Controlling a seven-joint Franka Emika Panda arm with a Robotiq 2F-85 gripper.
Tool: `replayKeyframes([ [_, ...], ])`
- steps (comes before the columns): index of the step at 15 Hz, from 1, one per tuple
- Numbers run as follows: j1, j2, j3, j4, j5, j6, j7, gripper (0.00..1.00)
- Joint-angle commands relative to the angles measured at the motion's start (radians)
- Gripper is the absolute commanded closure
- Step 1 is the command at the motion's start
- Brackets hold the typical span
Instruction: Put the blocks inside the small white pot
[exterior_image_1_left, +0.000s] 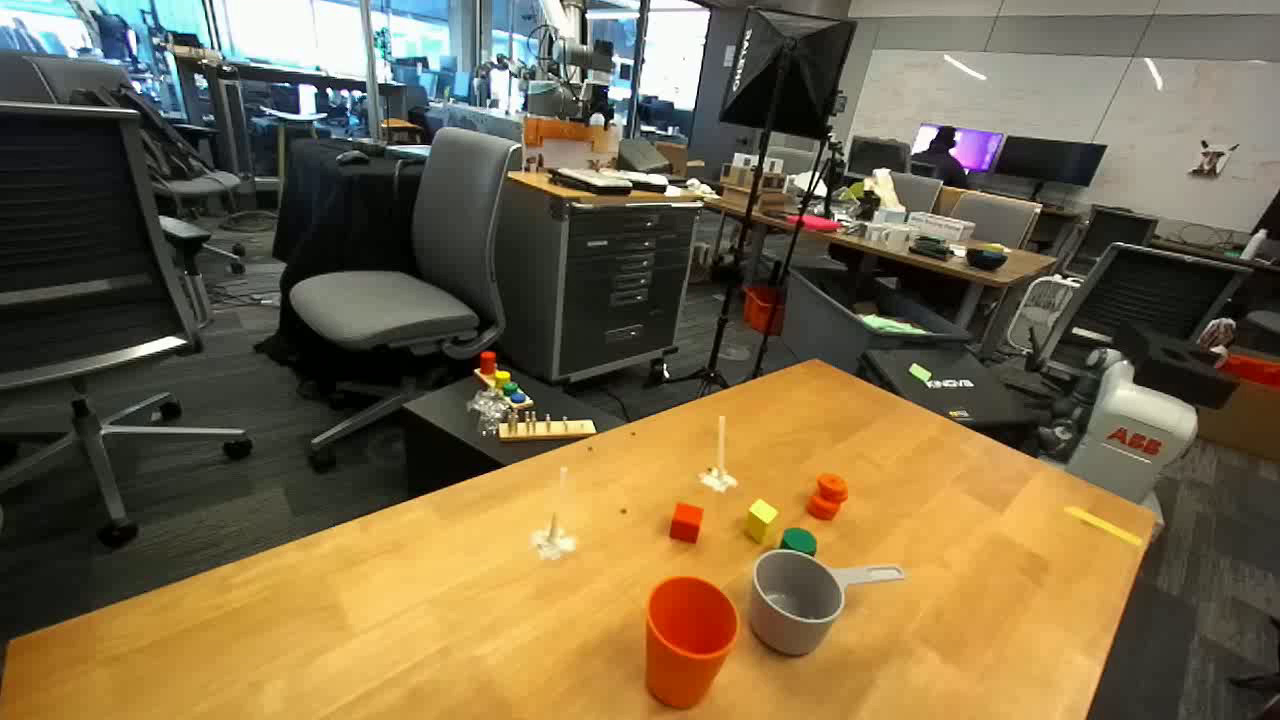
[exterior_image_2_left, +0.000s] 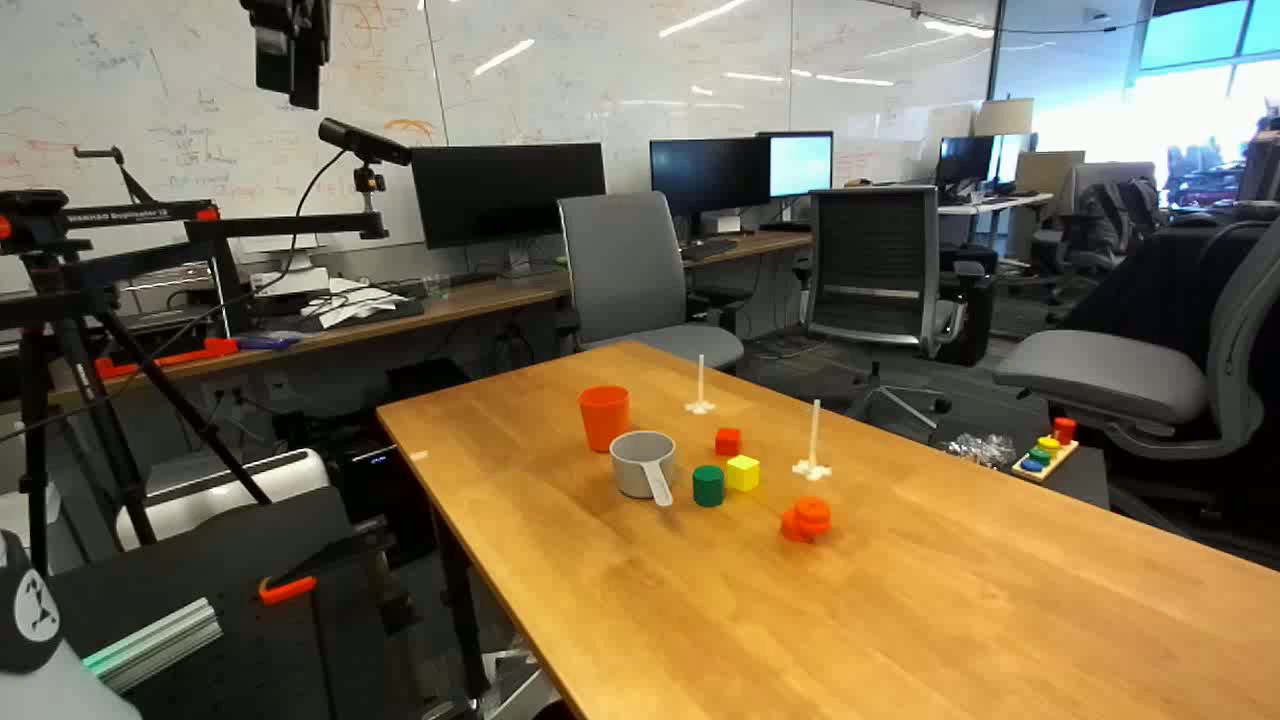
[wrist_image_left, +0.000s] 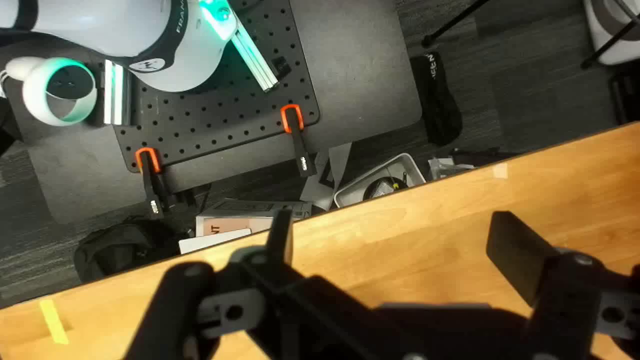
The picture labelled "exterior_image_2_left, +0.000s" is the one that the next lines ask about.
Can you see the grey office chair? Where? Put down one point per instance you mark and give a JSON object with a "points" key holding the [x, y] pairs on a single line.
{"points": [[623, 267], [1101, 374]]}

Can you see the red cube block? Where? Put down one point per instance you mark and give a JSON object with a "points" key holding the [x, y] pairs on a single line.
{"points": [[729, 442]]}

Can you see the red clamp bar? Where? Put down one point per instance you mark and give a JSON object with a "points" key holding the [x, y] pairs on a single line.
{"points": [[203, 353]]}

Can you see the black side table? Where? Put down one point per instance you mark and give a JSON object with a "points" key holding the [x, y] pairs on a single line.
{"points": [[1083, 482]]}

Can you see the long wooden desk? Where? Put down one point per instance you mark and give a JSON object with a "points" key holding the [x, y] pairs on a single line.
{"points": [[452, 306]]}

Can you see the black stereo camera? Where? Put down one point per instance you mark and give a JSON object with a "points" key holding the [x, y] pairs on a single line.
{"points": [[361, 139]]}

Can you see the green cylinder block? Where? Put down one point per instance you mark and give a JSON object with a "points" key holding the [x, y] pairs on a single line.
{"points": [[710, 485]]}

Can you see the aluminium profile bar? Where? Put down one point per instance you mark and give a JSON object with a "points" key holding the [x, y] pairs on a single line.
{"points": [[152, 641]]}

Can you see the orange-red stepped block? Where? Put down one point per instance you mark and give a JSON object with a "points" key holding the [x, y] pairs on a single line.
{"points": [[804, 521]]}

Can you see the colourful stacking toy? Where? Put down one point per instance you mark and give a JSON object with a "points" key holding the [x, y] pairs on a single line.
{"points": [[1047, 463]]}

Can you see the black cart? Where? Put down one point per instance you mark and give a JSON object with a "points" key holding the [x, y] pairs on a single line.
{"points": [[265, 667]]}

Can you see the white papers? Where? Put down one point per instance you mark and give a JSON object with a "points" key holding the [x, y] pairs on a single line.
{"points": [[349, 306]]}

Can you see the black cap with white logo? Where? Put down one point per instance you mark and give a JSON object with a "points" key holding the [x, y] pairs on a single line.
{"points": [[25, 615]]}

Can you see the black camera tripod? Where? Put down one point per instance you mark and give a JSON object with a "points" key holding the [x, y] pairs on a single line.
{"points": [[35, 223]]}

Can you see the computer monitor with bright screen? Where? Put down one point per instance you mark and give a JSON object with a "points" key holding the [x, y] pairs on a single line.
{"points": [[802, 164]]}

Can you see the clear plastic bag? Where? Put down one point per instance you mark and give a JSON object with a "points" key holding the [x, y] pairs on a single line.
{"points": [[986, 449]]}

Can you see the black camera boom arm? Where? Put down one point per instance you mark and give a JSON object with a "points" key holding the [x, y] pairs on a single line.
{"points": [[265, 226]]}

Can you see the white office desk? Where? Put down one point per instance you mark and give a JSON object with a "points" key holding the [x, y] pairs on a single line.
{"points": [[993, 207]]}

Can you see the yellow cube block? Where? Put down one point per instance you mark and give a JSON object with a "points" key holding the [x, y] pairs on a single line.
{"points": [[742, 477]]}

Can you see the black mesh office chair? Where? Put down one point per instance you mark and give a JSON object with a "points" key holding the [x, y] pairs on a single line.
{"points": [[873, 255]]}

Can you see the orange plastic cup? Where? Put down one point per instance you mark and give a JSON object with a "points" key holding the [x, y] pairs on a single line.
{"points": [[600, 420]]}

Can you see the beige monitor back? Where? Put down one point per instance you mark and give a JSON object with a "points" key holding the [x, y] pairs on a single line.
{"points": [[1051, 173]]}

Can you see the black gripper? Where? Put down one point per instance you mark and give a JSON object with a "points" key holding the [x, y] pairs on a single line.
{"points": [[286, 41]]}

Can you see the small black monitor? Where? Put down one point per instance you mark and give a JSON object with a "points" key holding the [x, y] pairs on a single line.
{"points": [[960, 161]]}

